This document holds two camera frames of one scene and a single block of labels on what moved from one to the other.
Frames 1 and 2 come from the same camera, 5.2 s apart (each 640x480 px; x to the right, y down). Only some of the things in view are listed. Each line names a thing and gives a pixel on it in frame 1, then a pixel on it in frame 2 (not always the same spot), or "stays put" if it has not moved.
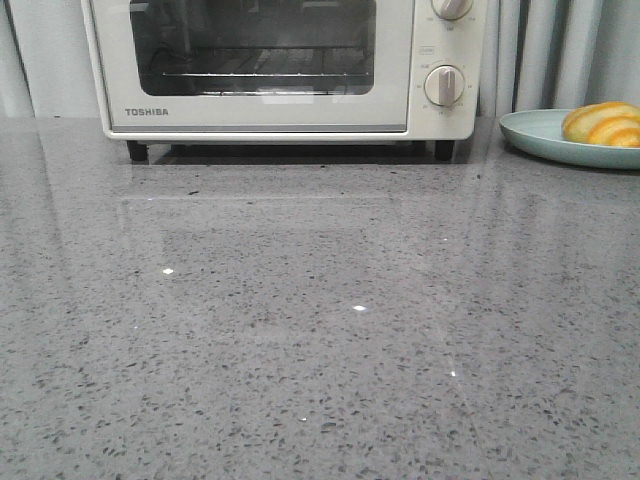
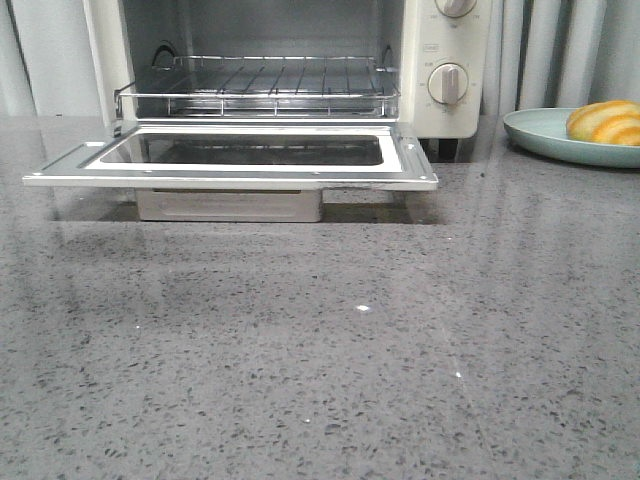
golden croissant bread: x=614 y=123 stays put
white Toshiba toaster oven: x=286 y=71 stays put
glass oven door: x=255 y=66 → x=377 y=155
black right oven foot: x=444 y=149 stays put
